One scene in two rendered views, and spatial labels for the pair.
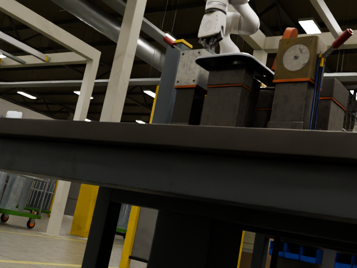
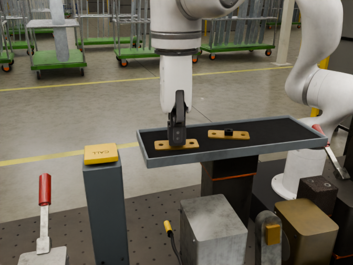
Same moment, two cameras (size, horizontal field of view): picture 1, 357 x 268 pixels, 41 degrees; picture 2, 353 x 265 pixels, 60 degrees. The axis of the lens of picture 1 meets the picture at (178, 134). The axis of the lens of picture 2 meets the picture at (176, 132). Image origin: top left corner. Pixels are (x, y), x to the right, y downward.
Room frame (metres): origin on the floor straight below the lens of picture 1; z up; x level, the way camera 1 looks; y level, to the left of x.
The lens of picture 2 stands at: (1.26, -0.36, 1.42)
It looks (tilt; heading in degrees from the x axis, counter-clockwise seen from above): 24 degrees down; 35
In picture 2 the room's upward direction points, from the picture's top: straight up
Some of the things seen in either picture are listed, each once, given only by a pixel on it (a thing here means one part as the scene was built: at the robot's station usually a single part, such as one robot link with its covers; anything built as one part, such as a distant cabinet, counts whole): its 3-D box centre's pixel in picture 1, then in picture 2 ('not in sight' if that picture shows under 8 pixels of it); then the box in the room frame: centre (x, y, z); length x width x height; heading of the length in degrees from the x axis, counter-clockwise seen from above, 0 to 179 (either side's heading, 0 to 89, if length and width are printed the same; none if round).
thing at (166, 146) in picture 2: not in sight; (176, 142); (1.70, -0.05, 1.17); 0.08 x 0.04 x 0.01; 132
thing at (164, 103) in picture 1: (168, 107); (111, 248); (1.60, 0.05, 0.92); 0.08 x 0.08 x 0.44; 50
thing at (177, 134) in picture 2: (213, 47); (177, 131); (1.68, -0.07, 1.20); 0.03 x 0.03 x 0.07; 42
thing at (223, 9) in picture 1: (215, 10); (176, 40); (1.70, -0.05, 1.36); 0.09 x 0.08 x 0.03; 42
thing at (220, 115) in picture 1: (223, 116); not in sight; (1.27, -0.11, 0.84); 0.12 x 0.05 x 0.29; 50
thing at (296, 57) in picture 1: (298, 108); not in sight; (1.18, -0.29, 0.88); 0.14 x 0.09 x 0.36; 50
